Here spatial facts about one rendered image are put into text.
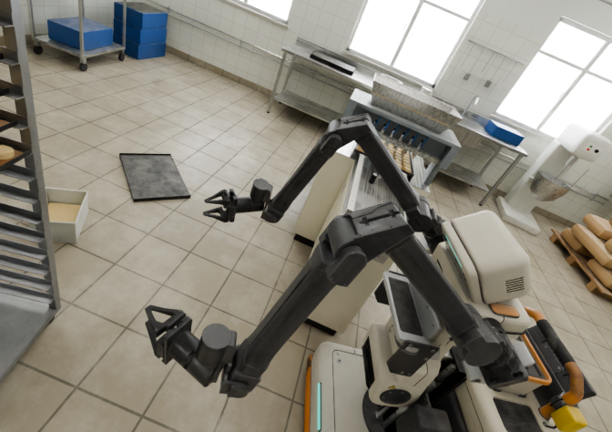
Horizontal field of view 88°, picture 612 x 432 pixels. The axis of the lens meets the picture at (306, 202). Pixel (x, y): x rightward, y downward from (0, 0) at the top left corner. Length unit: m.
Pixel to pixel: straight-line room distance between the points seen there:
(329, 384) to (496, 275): 0.99
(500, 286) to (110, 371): 1.58
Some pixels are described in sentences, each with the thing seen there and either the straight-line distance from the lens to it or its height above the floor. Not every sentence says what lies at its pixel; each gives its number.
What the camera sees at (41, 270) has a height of 0.41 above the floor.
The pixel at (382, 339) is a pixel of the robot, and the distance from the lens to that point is 1.26.
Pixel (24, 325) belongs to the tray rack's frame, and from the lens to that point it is 1.81.
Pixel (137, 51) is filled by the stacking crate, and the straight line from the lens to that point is 5.32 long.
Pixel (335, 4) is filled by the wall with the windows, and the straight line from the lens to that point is 5.08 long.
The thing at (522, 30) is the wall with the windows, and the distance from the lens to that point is 5.30.
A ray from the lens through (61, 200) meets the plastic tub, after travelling 2.48.
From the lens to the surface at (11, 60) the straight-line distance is 1.16.
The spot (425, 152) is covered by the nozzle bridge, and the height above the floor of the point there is 1.05.
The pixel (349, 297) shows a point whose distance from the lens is 1.81.
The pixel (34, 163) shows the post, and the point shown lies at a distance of 1.30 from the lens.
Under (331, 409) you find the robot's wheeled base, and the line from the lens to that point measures 1.59.
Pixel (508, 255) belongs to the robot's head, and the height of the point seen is 1.30.
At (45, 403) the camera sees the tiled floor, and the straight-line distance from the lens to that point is 1.80.
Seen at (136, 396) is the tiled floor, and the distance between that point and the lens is 1.76.
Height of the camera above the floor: 1.63
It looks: 33 degrees down
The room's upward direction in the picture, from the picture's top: 23 degrees clockwise
